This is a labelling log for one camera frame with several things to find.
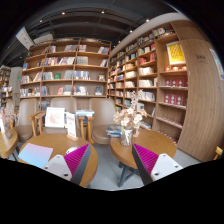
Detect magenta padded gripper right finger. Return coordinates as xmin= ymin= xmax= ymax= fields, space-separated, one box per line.
xmin=132 ymin=143 xmax=182 ymax=185

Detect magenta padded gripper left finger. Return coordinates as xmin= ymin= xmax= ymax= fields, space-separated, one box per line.
xmin=42 ymin=144 xmax=91 ymax=185

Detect white computer mouse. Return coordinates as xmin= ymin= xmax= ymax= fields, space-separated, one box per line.
xmin=65 ymin=147 xmax=79 ymax=155

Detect pastel gradient mouse pad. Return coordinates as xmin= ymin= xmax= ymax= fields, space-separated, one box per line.
xmin=19 ymin=143 xmax=53 ymax=168

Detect round wooden table right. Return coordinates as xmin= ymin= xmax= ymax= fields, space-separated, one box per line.
xmin=110 ymin=129 xmax=176 ymax=187

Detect round wooden table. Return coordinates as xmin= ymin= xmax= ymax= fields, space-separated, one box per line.
xmin=20 ymin=133 xmax=98 ymax=187
xmin=110 ymin=129 xmax=176 ymax=187
xmin=0 ymin=129 xmax=19 ymax=159

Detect white sign in wooden stand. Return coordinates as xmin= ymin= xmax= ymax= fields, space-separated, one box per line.
xmin=66 ymin=113 xmax=77 ymax=141

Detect glass vase with dried flowers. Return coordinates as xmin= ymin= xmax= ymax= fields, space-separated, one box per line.
xmin=113 ymin=90 xmax=147 ymax=146

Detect stack of books on chair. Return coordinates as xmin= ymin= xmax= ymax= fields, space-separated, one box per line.
xmin=106 ymin=125 xmax=122 ymax=137

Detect white framed picture on chair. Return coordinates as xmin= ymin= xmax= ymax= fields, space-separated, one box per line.
xmin=45 ymin=107 xmax=65 ymax=128

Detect wooden side stool with books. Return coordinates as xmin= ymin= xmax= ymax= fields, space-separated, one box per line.
xmin=76 ymin=109 xmax=94 ymax=141

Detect beige armchair left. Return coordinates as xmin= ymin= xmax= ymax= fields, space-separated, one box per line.
xmin=15 ymin=98 xmax=38 ymax=142

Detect beige armchair right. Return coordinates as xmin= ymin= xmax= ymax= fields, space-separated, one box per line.
xmin=88 ymin=98 xmax=116 ymax=144

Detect round wooden table far left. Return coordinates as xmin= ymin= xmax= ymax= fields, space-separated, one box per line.
xmin=0 ymin=129 xmax=19 ymax=159

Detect yellow poster on shelf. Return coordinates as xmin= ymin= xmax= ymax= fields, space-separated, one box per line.
xmin=166 ymin=41 xmax=185 ymax=65

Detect white hanging ceiling sign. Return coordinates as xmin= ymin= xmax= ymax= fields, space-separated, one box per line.
xmin=16 ymin=27 xmax=34 ymax=49

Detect wooden bookshelf back wall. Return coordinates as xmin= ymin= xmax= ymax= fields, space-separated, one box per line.
xmin=20 ymin=37 xmax=111 ymax=110

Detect wooden bookshelf wall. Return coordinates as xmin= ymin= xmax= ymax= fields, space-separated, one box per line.
xmin=20 ymin=37 xmax=111 ymax=110
xmin=108 ymin=20 xmax=224 ymax=162

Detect wooden bookshelf right wall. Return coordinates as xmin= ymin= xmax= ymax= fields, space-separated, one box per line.
xmin=108 ymin=20 xmax=224 ymax=162

